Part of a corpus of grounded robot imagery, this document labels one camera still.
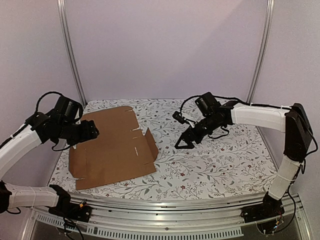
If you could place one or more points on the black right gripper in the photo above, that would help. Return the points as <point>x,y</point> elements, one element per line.
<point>194,131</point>

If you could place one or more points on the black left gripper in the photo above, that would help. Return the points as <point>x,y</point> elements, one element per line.
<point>89,132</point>

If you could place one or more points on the brown cardboard box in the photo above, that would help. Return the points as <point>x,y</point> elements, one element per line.
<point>120,152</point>

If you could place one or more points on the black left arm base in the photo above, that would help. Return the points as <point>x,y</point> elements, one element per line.
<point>72,211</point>

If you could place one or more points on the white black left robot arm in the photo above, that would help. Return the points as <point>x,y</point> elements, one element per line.
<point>63,122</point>

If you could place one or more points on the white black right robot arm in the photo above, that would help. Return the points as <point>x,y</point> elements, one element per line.
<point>290,120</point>

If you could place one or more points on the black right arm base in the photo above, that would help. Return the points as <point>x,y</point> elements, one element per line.
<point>269,208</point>

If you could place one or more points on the floral white table mat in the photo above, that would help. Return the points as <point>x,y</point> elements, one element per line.
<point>221,166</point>

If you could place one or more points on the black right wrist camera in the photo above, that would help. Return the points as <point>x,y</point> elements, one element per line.
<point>178,116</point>

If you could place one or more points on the aluminium front rail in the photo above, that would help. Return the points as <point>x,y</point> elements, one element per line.
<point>204,219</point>

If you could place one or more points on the left aluminium frame post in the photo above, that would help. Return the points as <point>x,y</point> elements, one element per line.
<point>62,11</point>

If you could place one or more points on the aluminium frame post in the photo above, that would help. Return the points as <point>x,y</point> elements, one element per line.
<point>270,4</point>
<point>62,11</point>

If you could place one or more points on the right aluminium frame post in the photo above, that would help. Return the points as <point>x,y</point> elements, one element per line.
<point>270,4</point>

